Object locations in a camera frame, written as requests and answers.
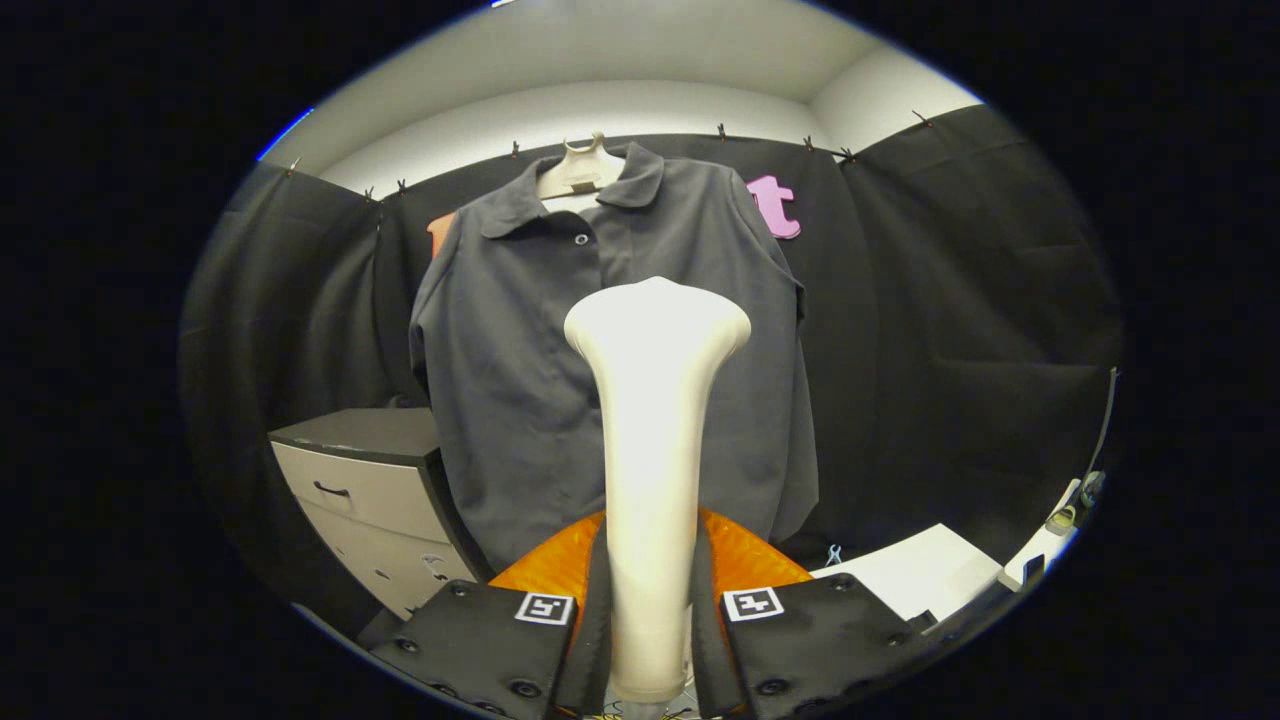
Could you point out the white ledge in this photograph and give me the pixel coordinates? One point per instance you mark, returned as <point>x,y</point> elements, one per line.
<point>1040,550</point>

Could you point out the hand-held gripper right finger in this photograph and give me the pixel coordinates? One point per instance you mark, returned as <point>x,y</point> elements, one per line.
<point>708,650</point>

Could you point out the row of small backdrop clips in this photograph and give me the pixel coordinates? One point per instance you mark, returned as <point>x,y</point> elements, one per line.
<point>720,131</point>

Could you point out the grey top drawer cabinet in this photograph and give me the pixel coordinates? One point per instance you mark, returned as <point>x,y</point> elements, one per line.
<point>360,435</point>

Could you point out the white table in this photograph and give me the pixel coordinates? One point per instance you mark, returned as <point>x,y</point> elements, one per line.
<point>920,570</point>

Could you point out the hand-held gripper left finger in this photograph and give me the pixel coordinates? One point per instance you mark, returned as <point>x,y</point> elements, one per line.
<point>592,645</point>

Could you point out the cream garment hanger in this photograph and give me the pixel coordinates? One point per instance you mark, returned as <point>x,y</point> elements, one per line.
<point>580,170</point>

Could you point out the white garment steamer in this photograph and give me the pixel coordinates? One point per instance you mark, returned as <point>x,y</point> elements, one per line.
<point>650,450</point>

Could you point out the dark grey button shirt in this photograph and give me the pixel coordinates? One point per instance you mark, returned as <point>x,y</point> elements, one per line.
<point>500,350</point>

